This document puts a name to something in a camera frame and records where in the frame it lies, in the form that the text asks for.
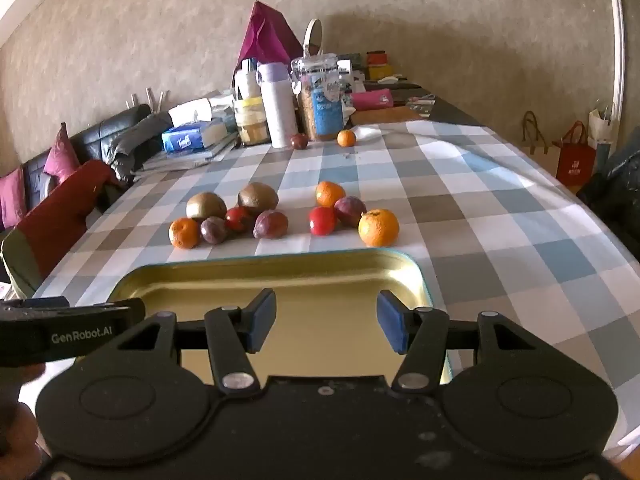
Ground stack of books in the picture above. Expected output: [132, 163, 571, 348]
[132, 132, 241, 173]

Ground black leather sofa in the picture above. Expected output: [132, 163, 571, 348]
[0, 104, 173, 231]

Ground red paper bag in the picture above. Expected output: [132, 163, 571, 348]
[552, 121, 597, 188]

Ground magenta shopping bag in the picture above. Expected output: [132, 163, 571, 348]
[235, 1, 306, 68]

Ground white tissue paper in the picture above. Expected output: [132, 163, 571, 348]
[168, 97, 213, 126]

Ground pale wooden sticks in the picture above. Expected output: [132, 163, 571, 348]
[126, 87, 169, 112]

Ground pink pencil case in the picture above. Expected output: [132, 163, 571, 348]
[350, 89, 394, 111]

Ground white door frame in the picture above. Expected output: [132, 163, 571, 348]
[605, 0, 628, 116]

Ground golden metal tray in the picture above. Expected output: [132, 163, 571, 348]
[107, 249, 453, 386]

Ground red and yellow boxes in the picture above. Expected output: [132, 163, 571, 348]
[366, 50, 390, 78]

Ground glass jar yellow lid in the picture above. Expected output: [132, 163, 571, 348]
[233, 96, 272, 146]

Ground blue tissue box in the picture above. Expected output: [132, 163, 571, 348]
[161, 119, 228, 153]

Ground printed booklet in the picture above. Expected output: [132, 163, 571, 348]
[406, 92, 436, 118]

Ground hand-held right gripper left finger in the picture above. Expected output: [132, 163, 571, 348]
[115, 287, 278, 395]

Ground brown kiwi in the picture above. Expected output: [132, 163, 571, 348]
[237, 182, 280, 211]
[186, 192, 228, 221]

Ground grey jacket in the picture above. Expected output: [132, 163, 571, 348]
[107, 112, 173, 176]

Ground white thermos purple lid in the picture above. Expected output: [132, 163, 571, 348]
[256, 61, 299, 149]

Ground brown paper bag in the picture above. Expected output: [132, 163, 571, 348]
[520, 111, 561, 178]

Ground olive green cloth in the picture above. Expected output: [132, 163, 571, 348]
[0, 230, 43, 301]

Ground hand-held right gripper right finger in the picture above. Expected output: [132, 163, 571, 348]
[376, 289, 538, 395]

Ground pink cushion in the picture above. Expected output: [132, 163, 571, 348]
[0, 167, 28, 231]
[42, 122, 81, 183]

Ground red tomato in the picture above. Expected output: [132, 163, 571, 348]
[308, 206, 337, 237]
[224, 206, 256, 234]

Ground round white mirror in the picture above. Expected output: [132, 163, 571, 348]
[303, 19, 324, 56]

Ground large mandarin orange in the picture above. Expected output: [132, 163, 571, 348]
[358, 208, 401, 249]

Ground wooden cutting board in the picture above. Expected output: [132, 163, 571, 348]
[350, 107, 423, 127]

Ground clear cereal jar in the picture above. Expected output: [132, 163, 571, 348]
[291, 53, 346, 141]

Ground white paper bag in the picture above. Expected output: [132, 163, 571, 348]
[587, 102, 621, 158]

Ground person's left hand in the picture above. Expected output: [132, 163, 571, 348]
[0, 365, 47, 467]

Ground checkered tablecloth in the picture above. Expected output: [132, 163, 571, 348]
[32, 121, 640, 401]

